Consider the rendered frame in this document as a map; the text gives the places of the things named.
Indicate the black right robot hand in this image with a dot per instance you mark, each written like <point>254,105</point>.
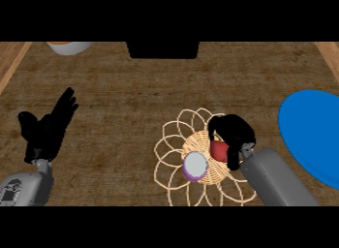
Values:
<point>236,129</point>

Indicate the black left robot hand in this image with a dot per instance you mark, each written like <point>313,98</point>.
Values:
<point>51,129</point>

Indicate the red bell pepper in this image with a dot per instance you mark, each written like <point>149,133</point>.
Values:
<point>219,151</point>

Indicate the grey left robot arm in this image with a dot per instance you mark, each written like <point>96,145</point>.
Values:
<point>26,189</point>

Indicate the blue plate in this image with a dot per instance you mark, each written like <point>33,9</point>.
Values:
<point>314,139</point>

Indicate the purple rimmed can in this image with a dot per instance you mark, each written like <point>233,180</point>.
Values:
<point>195,166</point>

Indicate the white cup with orange content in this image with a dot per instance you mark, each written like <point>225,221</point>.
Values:
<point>70,47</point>

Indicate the black box appliance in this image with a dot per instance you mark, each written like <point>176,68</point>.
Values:
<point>164,50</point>

